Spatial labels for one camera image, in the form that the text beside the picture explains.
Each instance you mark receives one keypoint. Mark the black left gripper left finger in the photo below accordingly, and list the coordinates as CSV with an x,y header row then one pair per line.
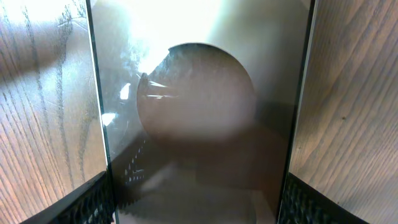
x,y
91,203

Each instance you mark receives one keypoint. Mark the Galaxy S25 Ultra smartphone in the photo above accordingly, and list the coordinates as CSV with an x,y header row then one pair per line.
x,y
198,102

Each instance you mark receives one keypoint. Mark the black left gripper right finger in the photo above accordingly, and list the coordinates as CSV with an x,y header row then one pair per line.
x,y
302,204

